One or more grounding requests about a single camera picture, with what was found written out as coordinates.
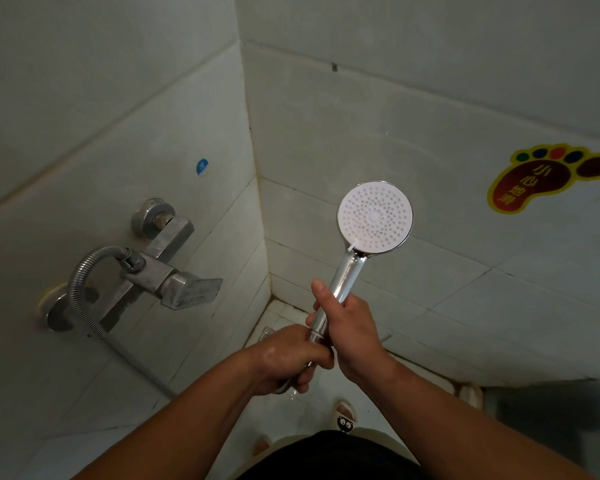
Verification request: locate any person's left hand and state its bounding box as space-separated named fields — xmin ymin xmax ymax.
xmin=245 ymin=324 xmax=336 ymax=397

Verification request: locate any person's right hand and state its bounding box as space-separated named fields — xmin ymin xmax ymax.
xmin=305 ymin=279 xmax=399 ymax=385

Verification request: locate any chrome shower head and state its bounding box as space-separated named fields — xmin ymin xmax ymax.
xmin=307 ymin=181 xmax=414 ymax=345

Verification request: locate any chrome shower mixer tap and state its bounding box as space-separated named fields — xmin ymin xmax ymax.
xmin=45 ymin=197 xmax=225 ymax=333

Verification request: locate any metal shower hose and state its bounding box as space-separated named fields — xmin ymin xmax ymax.
xmin=67 ymin=245 xmax=301 ymax=399

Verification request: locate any person's right forearm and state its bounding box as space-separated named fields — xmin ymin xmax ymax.
xmin=362 ymin=358 xmax=596 ymax=480

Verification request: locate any person's left forearm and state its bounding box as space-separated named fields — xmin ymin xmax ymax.
xmin=72 ymin=349 xmax=261 ymax=480

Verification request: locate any black shirt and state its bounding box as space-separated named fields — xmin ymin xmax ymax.
xmin=239 ymin=430 xmax=426 ymax=480

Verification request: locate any red yellow foot-shaped sticker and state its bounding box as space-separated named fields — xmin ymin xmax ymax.
xmin=487 ymin=143 xmax=600 ymax=215

